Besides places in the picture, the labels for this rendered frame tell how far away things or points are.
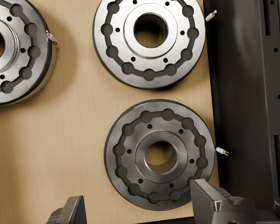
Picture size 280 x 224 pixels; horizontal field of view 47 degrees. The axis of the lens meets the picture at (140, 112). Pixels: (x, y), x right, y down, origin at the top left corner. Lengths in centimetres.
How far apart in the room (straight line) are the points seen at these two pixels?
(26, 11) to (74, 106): 10
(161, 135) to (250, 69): 9
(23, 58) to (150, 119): 12
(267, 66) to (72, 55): 18
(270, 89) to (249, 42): 4
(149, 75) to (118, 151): 7
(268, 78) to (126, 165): 14
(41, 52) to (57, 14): 5
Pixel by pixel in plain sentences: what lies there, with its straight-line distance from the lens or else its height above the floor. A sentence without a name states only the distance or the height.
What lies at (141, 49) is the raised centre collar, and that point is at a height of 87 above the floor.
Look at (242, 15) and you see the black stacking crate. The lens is 27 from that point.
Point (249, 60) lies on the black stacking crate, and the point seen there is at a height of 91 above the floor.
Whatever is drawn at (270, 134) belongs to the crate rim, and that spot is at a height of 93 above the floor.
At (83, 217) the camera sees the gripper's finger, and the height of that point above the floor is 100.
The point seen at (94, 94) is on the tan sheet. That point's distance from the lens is 32.
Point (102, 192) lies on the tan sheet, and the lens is 33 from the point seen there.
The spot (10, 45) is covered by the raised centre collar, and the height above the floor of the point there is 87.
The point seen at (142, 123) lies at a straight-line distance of 29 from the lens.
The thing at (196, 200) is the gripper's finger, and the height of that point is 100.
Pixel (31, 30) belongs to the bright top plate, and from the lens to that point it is 30.
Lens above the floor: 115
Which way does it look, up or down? 85 degrees down
